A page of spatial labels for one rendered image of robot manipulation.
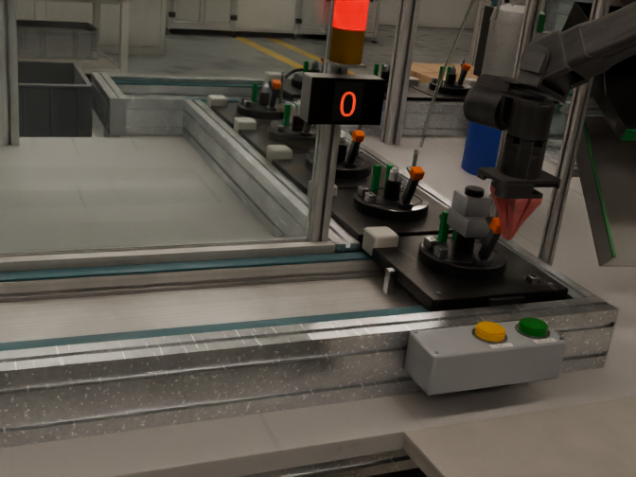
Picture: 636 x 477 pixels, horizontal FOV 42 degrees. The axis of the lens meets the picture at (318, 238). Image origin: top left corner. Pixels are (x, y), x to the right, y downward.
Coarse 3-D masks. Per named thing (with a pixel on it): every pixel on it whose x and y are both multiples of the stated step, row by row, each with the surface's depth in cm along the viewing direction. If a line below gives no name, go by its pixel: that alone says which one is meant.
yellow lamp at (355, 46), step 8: (336, 32) 122; (344, 32) 122; (352, 32) 122; (360, 32) 122; (336, 40) 123; (344, 40) 122; (352, 40) 122; (360, 40) 123; (336, 48) 123; (344, 48) 123; (352, 48) 123; (360, 48) 123; (328, 56) 125; (336, 56) 123; (344, 56) 123; (352, 56) 123; (360, 56) 124
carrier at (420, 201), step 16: (336, 192) 158; (352, 192) 162; (368, 192) 151; (384, 192) 154; (400, 192) 158; (416, 192) 166; (336, 208) 152; (352, 208) 153; (368, 208) 149; (384, 208) 148; (400, 208) 149; (416, 208) 150; (432, 208) 157; (448, 208) 158; (352, 224) 144; (368, 224) 145; (384, 224) 146; (400, 224) 147; (416, 224) 148; (432, 224) 149
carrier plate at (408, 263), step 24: (408, 240) 140; (384, 264) 132; (408, 264) 130; (528, 264) 136; (408, 288) 125; (432, 288) 123; (456, 288) 124; (480, 288) 124; (504, 288) 125; (528, 288) 126; (552, 288) 127
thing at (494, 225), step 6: (486, 222) 125; (492, 222) 123; (498, 222) 123; (492, 228) 123; (498, 228) 122; (492, 234) 124; (498, 234) 124; (486, 240) 125; (492, 240) 125; (486, 246) 125; (492, 246) 126; (480, 252) 127; (486, 252) 126; (480, 258) 127; (486, 258) 127
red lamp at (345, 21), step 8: (336, 0) 122; (344, 0) 120; (352, 0) 120; (360, 0) 120; (368, 0) 122; (336, 8) 122; (344, 8) 121; (352, 8) 120; (360, 8) 121; (336, 16) 122; (344, 16) 121; (352, 16) 121; (360, 16) 121; (336, 24) 122; (344, 24) 121; (352, 24) 121; (360, 24) 122
